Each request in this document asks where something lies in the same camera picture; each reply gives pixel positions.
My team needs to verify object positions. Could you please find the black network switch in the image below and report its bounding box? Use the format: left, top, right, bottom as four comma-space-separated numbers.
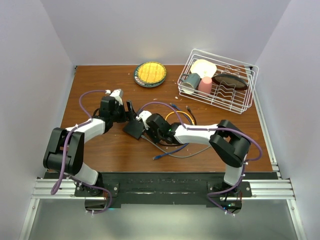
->
122, 119, 145, 140

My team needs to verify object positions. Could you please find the blue ethernet cable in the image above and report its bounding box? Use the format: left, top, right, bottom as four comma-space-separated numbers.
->
152, 102, 196, 161

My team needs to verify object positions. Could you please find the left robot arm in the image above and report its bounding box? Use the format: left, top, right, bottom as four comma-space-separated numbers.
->
43, 96, 136, 196

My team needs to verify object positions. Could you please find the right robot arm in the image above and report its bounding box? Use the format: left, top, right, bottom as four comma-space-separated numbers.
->
137, 113, 251, 197

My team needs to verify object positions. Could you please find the yellow and green plate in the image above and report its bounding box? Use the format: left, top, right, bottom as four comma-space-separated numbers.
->
133, 61, 167, 88

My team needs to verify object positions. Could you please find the grey mug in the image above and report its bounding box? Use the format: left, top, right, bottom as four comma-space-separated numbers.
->
180, 73, 201, 95

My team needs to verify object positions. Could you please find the pink cup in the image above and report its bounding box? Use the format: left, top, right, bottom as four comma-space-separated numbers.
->
198, 76, 212, 97

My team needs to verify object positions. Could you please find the white bowl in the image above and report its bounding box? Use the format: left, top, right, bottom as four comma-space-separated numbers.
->
190, 59, 217, 79

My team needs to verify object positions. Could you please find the brown plate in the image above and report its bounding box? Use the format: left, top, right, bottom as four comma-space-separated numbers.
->
212, 73, 248, 91

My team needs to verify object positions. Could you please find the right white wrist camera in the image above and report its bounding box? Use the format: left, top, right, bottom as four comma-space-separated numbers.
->
136, 110, 152, 130

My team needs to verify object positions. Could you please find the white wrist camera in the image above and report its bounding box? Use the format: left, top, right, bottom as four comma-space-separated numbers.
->
105, 88, 124, 106
136, 110, 152, 130

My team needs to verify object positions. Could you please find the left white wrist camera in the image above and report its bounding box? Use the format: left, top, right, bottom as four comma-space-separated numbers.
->
105, 88, 124, 106

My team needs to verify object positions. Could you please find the yellow ethernet cable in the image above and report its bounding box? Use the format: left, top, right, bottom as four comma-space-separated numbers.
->
165, 111, 196, 125

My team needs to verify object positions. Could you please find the black ethernet cable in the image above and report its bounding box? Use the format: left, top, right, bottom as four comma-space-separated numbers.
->
157, 105, 197, 147

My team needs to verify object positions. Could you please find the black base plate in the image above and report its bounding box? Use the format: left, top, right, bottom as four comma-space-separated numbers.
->
44, 171, 280, 210

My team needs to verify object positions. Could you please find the white wire dish rack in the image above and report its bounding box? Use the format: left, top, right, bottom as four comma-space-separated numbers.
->
177, 49, 259, 114

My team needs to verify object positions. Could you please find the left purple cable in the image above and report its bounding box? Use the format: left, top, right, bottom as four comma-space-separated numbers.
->
50, 89, 113, 214

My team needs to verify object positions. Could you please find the aluminium frame rail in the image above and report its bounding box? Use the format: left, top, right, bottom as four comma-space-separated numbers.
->
20, 172, 306, 240

